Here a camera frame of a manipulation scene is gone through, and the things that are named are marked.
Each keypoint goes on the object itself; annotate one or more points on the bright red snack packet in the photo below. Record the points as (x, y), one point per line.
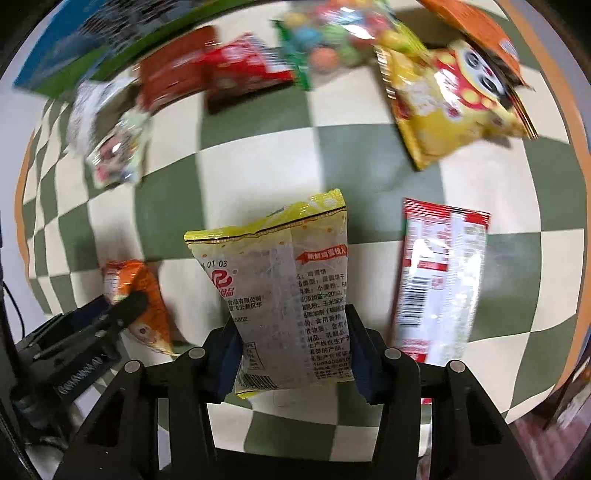
(240, 69)

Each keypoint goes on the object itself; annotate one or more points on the colourful candy bag green header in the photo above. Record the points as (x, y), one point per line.
(332, 46)

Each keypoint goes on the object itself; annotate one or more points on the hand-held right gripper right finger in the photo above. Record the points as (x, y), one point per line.
(364, 369)

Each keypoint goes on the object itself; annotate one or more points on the yellow clear biscuit packet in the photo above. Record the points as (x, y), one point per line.
(277, 286)

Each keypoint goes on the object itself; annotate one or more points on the blue green printed box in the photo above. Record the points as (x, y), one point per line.
(69, 46)

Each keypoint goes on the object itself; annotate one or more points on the large orange snack packet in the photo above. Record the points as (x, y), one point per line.
(485, 27)

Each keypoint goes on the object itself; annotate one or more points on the brownish red foil packet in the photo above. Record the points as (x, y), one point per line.
(175, 74)

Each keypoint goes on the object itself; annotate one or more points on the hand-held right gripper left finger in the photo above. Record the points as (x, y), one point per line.
(228, 364)

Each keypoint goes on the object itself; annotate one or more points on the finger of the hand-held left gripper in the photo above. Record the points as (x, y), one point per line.
(131, 307)

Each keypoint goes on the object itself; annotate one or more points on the small orange snack packet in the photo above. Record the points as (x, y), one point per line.
(156, 331)

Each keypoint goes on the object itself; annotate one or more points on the green white checkered mat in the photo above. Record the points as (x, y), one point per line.
(258, 152)

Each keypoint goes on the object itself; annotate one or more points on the white clear cartoon packet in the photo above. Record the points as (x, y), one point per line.
(111, 138)

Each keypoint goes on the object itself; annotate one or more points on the yellow panda chips packet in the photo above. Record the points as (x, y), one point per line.
(438, 115)

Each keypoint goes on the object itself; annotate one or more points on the red white snack packet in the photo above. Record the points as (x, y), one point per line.
(438, 277)

